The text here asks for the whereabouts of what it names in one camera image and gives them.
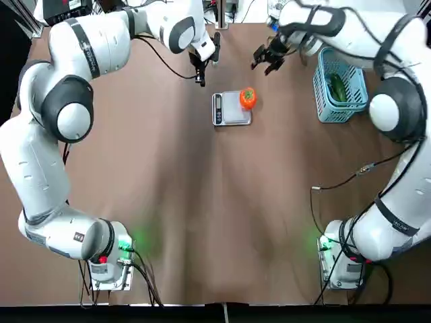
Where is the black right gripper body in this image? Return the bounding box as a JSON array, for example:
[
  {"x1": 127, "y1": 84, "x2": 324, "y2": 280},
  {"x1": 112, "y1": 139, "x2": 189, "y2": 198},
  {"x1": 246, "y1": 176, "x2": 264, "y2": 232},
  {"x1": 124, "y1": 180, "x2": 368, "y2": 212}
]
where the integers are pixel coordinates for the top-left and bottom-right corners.
[{"x1": 263, "y1": 31, "x2": 293, "y2": 59}]

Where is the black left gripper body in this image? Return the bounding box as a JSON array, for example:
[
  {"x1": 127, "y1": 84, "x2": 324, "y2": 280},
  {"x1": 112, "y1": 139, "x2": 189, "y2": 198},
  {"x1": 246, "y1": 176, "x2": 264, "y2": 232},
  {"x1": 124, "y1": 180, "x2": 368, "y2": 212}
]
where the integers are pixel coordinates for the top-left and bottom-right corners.
[{"x1": 188, "y1": 50, "x2": 207, "y2": 73}]

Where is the red tomato with green calyx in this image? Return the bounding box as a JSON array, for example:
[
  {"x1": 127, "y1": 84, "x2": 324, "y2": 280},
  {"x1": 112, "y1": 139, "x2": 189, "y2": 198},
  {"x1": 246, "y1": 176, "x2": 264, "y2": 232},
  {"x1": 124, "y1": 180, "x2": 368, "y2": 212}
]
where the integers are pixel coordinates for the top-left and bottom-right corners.
[{"x1": 239, "y1": 86, "x2": 259, "y2": 111}]

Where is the silver digital kitchen scale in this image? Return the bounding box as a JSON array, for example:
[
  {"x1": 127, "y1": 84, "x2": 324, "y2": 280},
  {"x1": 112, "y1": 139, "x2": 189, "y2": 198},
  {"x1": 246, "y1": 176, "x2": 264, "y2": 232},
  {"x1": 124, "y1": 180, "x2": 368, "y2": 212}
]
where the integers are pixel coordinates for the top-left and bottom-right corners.
[{"x1": 211, "y1": 90, "x2": 253, "y2": 127}]

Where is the light blue plastic shopping basket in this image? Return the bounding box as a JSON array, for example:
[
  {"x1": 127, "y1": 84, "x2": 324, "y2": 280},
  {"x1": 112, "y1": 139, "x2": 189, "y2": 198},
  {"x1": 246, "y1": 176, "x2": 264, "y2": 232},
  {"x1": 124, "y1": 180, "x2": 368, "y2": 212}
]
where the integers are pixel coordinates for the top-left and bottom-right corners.
[{"x1": 312, "y1": 46, "x2": 368, "y2": 124}]

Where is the light green cucumber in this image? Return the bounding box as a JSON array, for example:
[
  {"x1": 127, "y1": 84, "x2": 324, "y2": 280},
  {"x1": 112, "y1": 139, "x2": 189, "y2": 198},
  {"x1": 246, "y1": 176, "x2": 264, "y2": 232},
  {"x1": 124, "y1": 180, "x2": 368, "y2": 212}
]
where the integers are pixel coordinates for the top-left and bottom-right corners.
[{"x1": 333, "y1": 73, "x2": 347, "y2": 102}]

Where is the black box with red logo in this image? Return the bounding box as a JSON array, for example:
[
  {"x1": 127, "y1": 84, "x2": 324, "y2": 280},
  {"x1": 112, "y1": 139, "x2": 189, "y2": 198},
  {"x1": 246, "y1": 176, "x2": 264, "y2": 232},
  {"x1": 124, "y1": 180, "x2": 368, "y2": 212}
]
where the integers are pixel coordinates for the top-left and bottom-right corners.
[{"x1": 42, "y1": 0, "x2": 94, "y2": 26}]

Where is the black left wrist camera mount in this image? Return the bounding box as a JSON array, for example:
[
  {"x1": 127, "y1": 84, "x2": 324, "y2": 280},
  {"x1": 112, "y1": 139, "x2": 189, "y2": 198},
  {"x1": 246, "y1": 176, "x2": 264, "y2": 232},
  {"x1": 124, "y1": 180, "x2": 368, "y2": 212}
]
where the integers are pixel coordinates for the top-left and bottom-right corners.
[{"x1": 213, "y1": 31, "x2": 222, "y2": 65}]

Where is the black left arm wrist cable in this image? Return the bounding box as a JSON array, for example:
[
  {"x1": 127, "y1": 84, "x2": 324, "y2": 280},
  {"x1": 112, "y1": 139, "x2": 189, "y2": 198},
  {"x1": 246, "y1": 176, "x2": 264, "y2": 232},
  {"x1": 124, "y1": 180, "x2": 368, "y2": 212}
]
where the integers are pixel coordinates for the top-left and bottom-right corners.
[{"x1": 133, "y1": 32, "x2": 205, "y2": 83}]

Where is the aluminium camera post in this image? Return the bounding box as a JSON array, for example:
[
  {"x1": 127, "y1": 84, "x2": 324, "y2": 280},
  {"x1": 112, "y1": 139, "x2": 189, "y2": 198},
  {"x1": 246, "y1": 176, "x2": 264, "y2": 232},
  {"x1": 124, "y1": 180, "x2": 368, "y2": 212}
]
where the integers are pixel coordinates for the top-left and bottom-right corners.
[{"x1": 216, "y1": 0, "x2": 228, "y2": 30}]

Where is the black cable with silver connectors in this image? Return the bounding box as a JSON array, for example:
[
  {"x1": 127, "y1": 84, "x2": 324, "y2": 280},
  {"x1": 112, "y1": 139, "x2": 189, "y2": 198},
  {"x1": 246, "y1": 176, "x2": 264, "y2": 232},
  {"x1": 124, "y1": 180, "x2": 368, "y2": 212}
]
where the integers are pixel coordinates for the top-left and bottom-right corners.
[{"x1": 310, "y1": 147, "x2": 417, "y2": 236}]

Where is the aluminium frame profile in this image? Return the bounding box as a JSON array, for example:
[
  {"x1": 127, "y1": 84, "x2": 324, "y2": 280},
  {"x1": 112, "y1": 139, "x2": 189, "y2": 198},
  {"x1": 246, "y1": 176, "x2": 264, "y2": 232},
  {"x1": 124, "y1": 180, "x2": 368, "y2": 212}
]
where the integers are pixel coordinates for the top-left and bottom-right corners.
[{"x1": 19, "y1": 12, "x2": 45, "y2": 38}]

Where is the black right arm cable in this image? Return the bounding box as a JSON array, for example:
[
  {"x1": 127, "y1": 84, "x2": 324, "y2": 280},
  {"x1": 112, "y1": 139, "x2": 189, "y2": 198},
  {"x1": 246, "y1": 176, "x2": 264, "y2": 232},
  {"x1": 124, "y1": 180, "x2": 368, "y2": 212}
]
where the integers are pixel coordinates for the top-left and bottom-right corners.
[{"x1": 312, "y1": 215, "x2": 395, "y2": 306}]

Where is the black left arm base cable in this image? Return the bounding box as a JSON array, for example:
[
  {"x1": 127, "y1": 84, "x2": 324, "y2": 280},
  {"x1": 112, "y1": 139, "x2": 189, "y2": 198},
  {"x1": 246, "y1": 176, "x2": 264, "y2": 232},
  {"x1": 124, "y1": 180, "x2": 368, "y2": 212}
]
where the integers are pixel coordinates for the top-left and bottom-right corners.
[{"x1": 78, "y1": 248, "x2": 164, "y2": 308}]

